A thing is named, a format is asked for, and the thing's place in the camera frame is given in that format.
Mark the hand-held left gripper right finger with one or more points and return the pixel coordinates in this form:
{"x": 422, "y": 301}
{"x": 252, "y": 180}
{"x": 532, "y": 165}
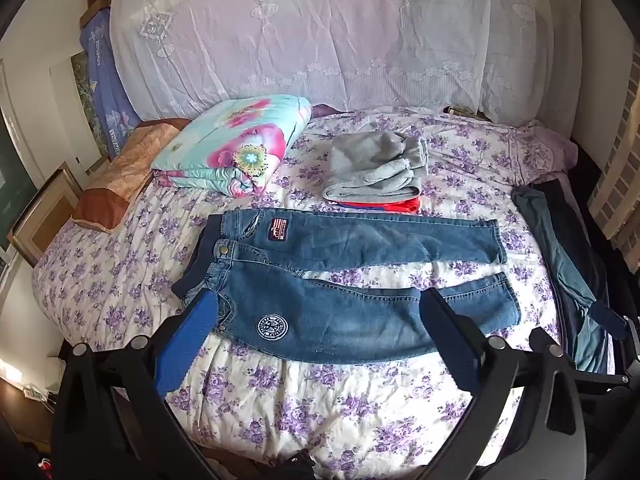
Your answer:
{"x": 450, "y": 332}

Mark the dark navy clothes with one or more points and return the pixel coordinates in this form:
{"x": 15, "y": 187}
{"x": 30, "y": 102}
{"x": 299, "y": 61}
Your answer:
{"x": 575, "y": 210}

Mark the wooden picture frame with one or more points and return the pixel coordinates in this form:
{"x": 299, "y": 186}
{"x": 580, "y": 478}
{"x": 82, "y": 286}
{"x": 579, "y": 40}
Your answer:
{"x": 40, "y": 215}

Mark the folded teal floral quilt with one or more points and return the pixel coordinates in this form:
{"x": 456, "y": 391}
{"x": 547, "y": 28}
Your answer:
{"x": 235, "y": 145}

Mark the dark green board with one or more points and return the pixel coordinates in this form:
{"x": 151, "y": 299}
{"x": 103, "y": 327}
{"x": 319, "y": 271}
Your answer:
{"x": 12, "y": 180}

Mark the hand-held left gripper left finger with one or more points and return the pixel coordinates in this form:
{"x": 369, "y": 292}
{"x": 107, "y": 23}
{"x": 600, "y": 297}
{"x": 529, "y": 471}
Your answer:
{"x": 185, "y": 340}

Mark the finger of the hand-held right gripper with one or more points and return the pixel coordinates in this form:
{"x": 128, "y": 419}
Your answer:
{"x": 600, "y": 380}
{"x": 607, "y": 318}

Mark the blue denim pants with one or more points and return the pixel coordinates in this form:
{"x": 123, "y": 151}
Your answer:
{"x": 350, "y": 310}

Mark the white lace cover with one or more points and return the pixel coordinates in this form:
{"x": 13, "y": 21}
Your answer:
{"x": 325, "y": 35}

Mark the wall poster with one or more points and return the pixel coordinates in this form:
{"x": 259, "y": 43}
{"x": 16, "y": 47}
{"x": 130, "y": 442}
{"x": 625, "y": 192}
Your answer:
{"x": 84, "y": 90}

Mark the orange brown pillow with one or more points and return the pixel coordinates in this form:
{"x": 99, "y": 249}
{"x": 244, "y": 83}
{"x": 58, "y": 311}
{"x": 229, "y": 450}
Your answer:
{"x": 130, "y": 170}

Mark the bed with purple floral sheet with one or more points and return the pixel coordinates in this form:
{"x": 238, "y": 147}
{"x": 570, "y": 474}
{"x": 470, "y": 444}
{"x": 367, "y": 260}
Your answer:
{"x": 310, "y": 410}

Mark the teal pants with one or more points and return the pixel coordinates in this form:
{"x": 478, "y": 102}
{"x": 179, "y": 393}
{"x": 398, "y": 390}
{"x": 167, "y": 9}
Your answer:
{"x": 560, "y": 250}

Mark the folded red garment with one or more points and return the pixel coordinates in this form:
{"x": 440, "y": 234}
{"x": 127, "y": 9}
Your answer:
{"x": 395, "y": 206}

